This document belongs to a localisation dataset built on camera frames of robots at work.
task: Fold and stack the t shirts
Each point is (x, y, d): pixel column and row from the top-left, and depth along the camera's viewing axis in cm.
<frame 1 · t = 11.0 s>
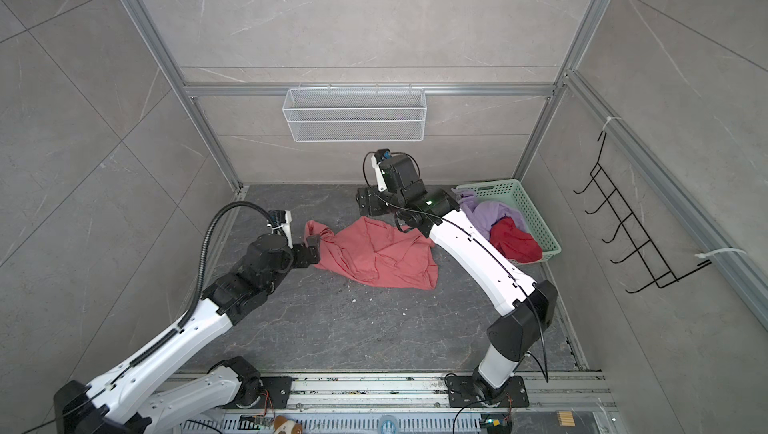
left hand: (303, 231, 76), fingers open
right hand: (370, 192, 75), fingers open
pink t shirt: (374, 250, 100), point 2 cm above the table
dark red t shirt: (516, 232, 94), point 12 cm above the table
lilac t shirt: (492, 206, 96), point 16 cm above the table

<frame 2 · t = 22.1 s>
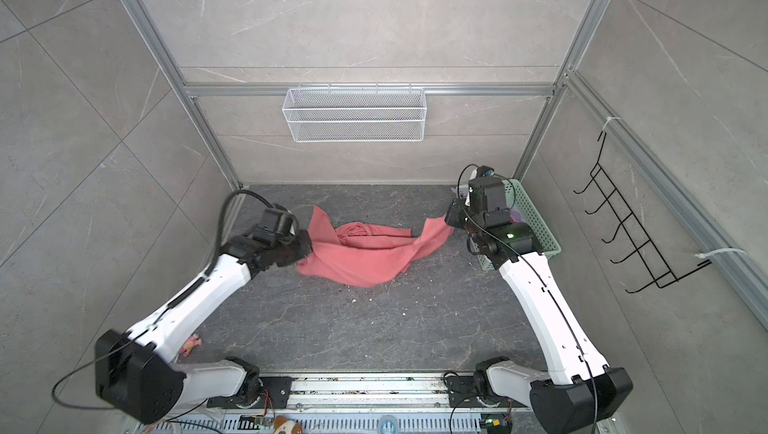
left hand: (310, 237, 82), fingers closed
right hand: (454, 201, 74), fingers closed
pink t shirt: (352, 254, 89), point 11 cm above the table
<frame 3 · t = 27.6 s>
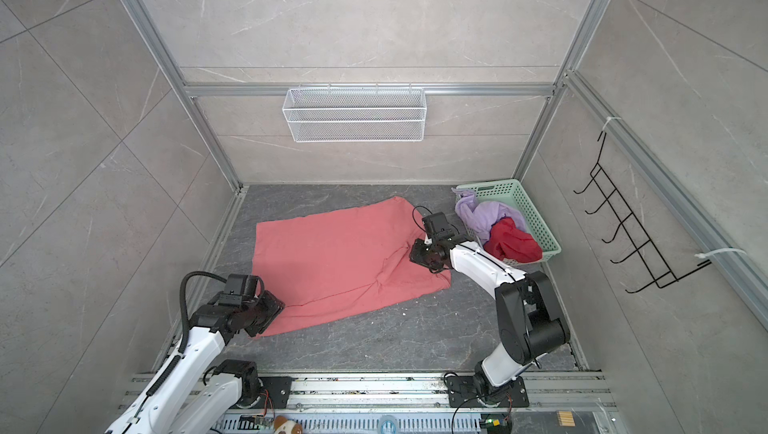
left hand: (280, 300, 83), fingers open
right hand: (413, 253, 92), fingers open
pink t shirt: (330, 265, 97), point 2 cm above the table
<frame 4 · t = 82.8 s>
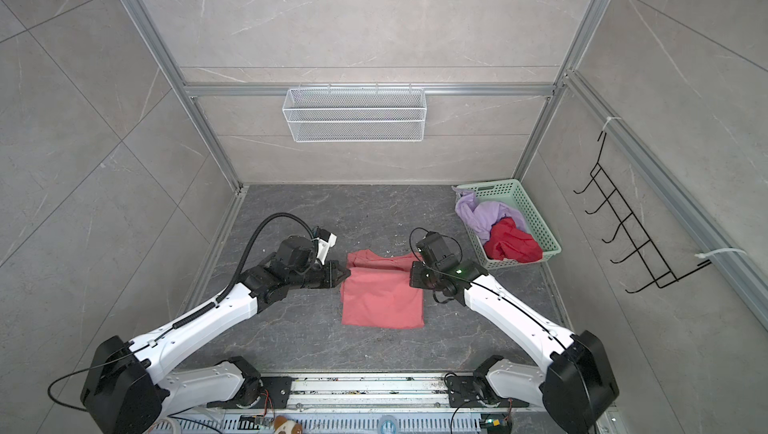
left hand: (350, 266, 78), fingers closed
right hand: (414, 271, 83), fingers closed
pink t shirt: (377, 292, 84), point 8 cm above the table
